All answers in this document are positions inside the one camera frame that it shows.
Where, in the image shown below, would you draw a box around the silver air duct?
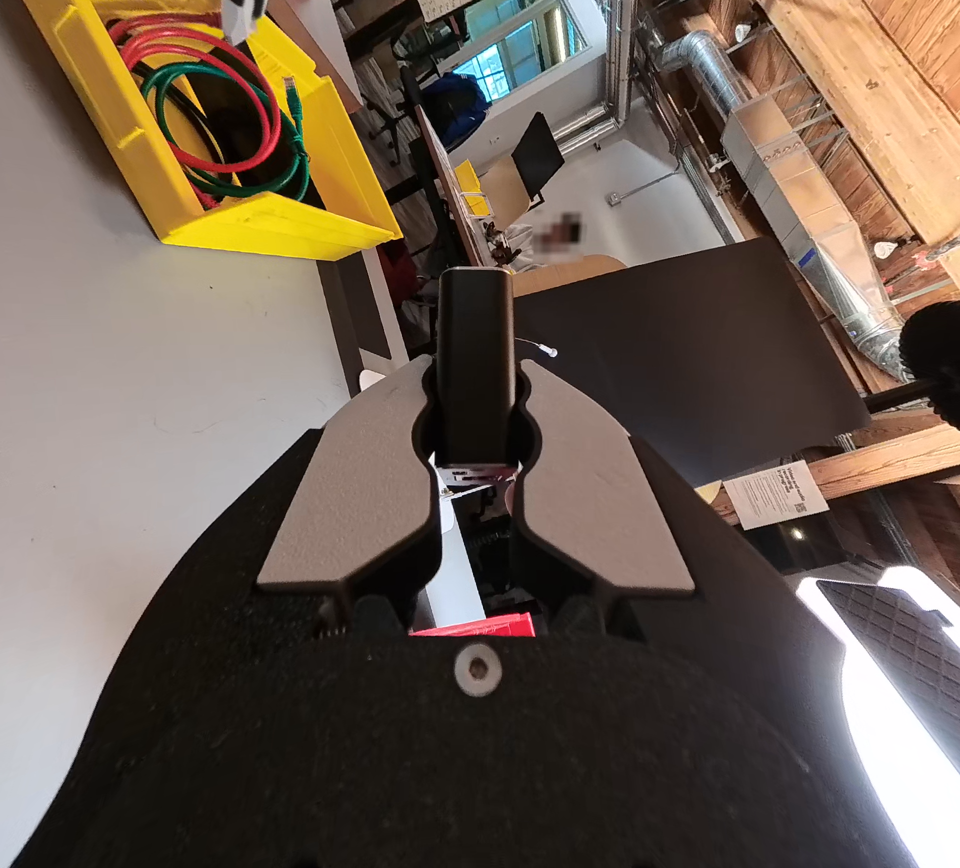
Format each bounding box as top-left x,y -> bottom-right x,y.
652,30 -> 909,383

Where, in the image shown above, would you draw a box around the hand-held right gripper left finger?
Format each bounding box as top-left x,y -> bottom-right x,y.
256,355 -> 442,593

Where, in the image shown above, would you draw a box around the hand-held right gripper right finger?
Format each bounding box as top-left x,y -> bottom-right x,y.
516,358 -> 696,595

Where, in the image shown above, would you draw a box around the silver ceiling pipes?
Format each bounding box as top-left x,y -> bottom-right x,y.
558,0 -> 654,142

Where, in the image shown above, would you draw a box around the yellow plastic bin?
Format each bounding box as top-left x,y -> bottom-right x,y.
0,0 -> 404,262

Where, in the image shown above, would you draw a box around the red ethernet cable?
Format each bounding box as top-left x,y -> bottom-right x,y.
108,13 -> 283,209

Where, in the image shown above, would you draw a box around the white paper notice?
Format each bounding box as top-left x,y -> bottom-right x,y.
723,460 -> 831,531

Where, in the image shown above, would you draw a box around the small yellow bin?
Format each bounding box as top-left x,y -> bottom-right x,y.
452,159 -> 492,217

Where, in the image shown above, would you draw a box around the green ethernet cable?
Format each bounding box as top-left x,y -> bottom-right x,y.
138,51 -> 310,203

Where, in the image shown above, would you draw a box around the black floor lamp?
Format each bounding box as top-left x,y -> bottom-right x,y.
862,298 -> 960,430

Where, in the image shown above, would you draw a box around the wooden support post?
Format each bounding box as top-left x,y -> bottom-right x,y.
708,426 -> 960,524

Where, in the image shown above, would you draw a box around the black ethernet splitter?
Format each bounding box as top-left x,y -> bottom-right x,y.
433,267 -> 520,485

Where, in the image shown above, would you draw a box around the cardboard sheet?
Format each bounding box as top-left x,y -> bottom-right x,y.
480,156 -> 535,226

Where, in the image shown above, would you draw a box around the blue backpack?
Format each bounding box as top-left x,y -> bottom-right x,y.
420,73 -> 492,151

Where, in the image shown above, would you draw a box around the black monitor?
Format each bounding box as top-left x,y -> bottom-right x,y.
511,111 -> 566,203

